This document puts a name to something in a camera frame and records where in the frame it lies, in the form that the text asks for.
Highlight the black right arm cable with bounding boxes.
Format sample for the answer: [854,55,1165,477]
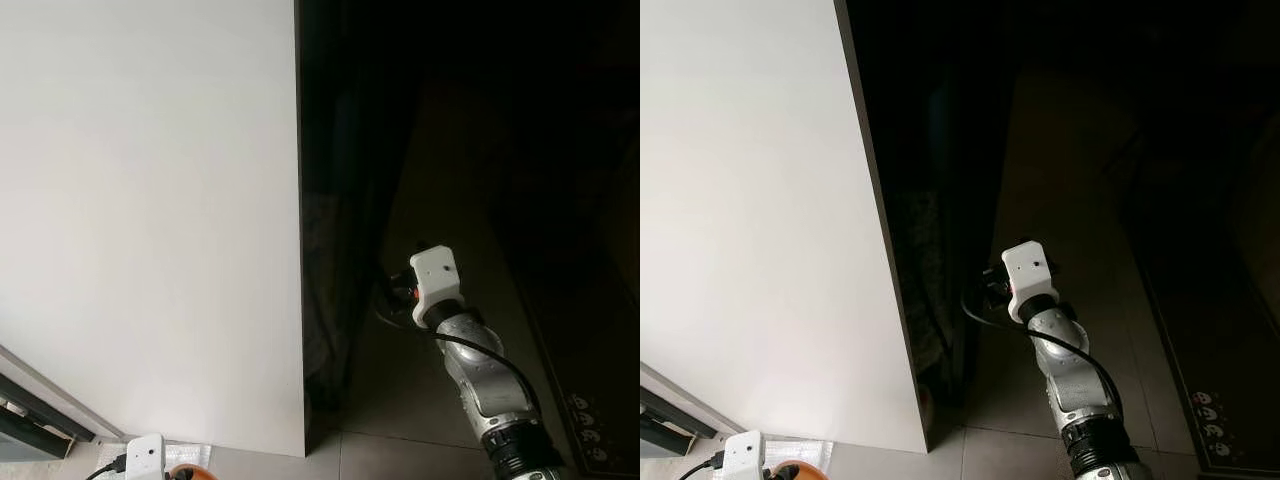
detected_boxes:
[372,280,546,416]
[960,280,1127,421]

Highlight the white fridge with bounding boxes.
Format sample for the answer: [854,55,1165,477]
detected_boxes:
[640,0,936,453]
[0,0,309,459]

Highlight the white patterned cloth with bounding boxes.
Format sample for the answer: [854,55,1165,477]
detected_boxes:
[765,440,836,476]
[95,440,213,473]

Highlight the grey metal door rail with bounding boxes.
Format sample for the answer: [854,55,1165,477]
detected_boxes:
[640,362,706,459]
[0,345,101,463]

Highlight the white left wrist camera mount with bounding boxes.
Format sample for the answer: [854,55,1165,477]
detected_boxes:
[124,433,167,480]
[722,430,767,480]

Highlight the dark floor mat printed figures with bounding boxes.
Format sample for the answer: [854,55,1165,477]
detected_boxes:
[1120,170,1280,476]
[500,200,641,476]

